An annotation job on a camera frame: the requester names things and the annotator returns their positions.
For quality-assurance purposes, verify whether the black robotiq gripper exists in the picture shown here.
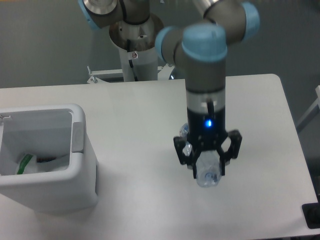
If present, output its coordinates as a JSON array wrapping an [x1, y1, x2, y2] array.
[[173, 107, 242, 179]]

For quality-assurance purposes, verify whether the clear plastic water bottle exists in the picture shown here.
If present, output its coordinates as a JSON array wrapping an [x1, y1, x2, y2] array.
[[179, 123, 222, 188]]

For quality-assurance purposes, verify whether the white green paper bag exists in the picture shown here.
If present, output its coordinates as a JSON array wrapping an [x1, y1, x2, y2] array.
[[0, 152, 70, 176]]

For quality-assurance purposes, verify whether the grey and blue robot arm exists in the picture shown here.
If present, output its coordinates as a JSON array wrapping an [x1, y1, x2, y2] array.
[[79, 0, 260, 179]]

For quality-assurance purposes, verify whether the white plastic trash can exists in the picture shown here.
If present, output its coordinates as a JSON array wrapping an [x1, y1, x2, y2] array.
[[0, 103, 98, 212]]

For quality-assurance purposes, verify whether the black clamp at table edge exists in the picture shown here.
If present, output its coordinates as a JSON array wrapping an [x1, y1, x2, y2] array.
[[301, 202, 320, 229]]

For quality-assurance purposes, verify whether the white pedestal base frame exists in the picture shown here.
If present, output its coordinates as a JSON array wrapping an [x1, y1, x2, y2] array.
[[86, 63, 179, 84]]

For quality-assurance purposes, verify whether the white frame at right edge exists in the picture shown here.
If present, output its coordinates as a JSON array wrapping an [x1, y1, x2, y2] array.
[[296, 85, 320, 134]]

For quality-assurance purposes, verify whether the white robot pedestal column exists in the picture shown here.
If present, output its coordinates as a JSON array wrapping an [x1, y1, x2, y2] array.
[[109, 13, 164, 75]]

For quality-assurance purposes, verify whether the black cable on pedestal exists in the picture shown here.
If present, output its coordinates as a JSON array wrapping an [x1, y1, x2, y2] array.
[[126, 39, 139, 82]]

